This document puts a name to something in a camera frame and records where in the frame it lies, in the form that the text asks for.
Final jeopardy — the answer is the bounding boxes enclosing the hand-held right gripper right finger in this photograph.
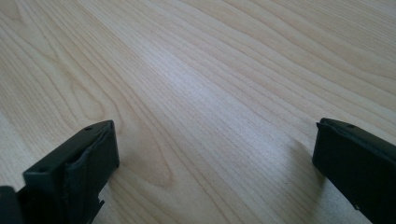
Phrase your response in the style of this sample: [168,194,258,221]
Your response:
[312,117,396,224]

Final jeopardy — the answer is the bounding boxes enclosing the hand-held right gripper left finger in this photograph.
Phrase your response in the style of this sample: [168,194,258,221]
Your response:
[17,119,120,224]

